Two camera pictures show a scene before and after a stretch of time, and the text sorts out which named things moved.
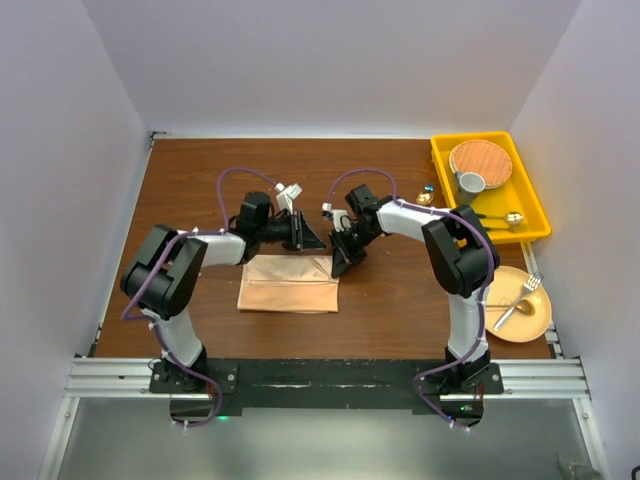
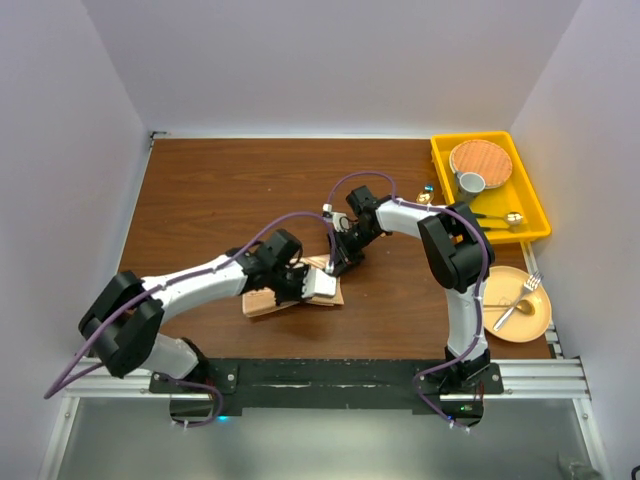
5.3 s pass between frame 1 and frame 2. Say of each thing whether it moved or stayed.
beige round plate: stayed
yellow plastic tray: stayed
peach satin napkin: moved
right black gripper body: stayed
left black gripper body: moved
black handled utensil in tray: stayed
